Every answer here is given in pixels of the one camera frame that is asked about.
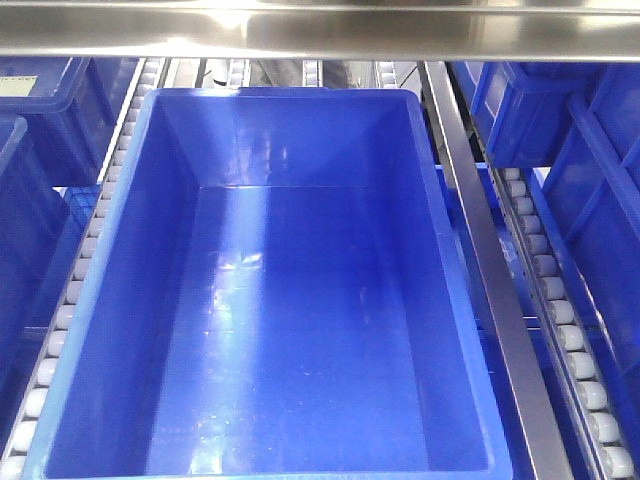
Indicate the steel shelf front beam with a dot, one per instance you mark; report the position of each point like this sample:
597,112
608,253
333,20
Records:
340,30

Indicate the large blue bin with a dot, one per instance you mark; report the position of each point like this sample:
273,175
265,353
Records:
275,294

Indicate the left roller track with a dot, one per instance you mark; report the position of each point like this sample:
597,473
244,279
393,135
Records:
150,74

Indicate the roller track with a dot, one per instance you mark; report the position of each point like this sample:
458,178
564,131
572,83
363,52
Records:
599,434
150,74

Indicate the blue bin right neighbour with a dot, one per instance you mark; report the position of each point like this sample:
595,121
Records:
593,194

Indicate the blue bin neighbour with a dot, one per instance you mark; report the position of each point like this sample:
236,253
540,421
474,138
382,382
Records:
33,216
593,194

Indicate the blue bin left neighbour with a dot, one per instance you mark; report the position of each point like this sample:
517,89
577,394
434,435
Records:
33,216

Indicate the right roller track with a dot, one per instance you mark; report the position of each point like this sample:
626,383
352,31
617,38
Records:
599,434

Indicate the steel divider rail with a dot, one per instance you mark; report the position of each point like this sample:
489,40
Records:
528,407

